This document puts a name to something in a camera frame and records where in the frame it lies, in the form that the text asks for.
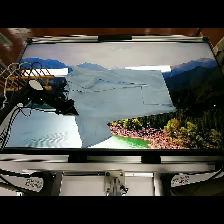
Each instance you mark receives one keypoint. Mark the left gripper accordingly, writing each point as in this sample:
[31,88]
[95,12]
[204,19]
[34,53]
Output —
[63,106]

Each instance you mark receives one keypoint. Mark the light blue shirt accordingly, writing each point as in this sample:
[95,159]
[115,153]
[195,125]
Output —
[116,96]

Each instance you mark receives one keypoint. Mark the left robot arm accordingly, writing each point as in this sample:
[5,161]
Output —
[20,100]

